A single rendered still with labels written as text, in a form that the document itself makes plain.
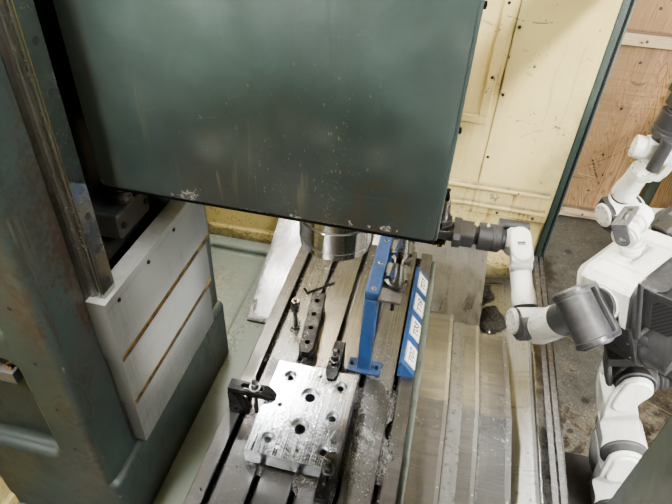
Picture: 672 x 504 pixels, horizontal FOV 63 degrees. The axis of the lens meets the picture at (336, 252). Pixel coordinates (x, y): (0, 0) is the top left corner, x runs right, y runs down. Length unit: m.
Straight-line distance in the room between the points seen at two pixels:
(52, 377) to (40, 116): 0.54
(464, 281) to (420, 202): 1.34
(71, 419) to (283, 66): 0.90
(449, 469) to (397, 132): 1.13
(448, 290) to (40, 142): 1.62
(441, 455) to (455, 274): 0.81
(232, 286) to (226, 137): 1.51
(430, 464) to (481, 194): 1.06
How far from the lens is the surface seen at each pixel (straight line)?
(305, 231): 1.11
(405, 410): 1.63
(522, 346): 2.21
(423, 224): 0.97
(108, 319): 1.24
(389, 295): 1.47
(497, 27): 1.99
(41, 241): 1.09
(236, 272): 2.50
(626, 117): 3.97
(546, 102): 2.09
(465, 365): 1.99
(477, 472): 1.78
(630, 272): 1.54
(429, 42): 0.83
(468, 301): 2.23
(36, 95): 1.00
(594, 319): 1.44
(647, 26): 3.79
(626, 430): 2.03
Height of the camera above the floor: 2.22
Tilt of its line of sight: 39 degrees down
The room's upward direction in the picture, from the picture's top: 3 degrees clockwise
